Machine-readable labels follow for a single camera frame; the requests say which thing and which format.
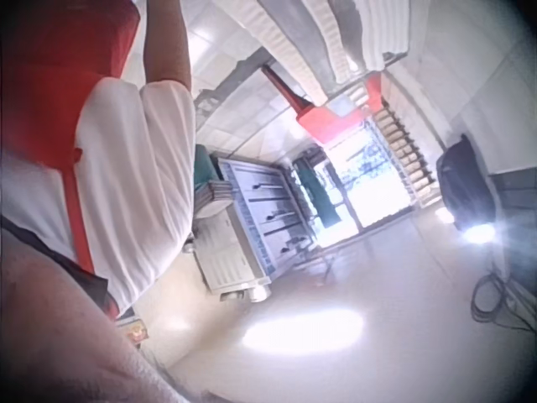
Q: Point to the white drawer cabinet on wheels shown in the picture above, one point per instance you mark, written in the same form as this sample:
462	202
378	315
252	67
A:
247	218

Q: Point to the stack of grey books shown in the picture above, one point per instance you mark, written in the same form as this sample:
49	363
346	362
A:
216	192

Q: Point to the green cloth on rack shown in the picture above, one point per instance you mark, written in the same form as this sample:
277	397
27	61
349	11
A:
322	191

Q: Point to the metal folding stand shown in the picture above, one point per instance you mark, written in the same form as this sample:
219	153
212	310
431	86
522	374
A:
312	256

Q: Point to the green chair back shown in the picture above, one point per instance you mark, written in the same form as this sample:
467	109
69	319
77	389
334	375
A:
205	165

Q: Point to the wooden staircase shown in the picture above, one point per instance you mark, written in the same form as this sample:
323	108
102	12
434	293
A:
403	147

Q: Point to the stack of white mattresses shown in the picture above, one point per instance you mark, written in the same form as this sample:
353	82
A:
323	38

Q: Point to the red yellow packet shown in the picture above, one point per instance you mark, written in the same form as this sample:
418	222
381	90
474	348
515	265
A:
136	329

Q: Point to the black bag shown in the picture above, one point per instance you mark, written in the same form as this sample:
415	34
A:
463	184

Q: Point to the red bed frame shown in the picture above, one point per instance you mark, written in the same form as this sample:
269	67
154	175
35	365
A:
323	113

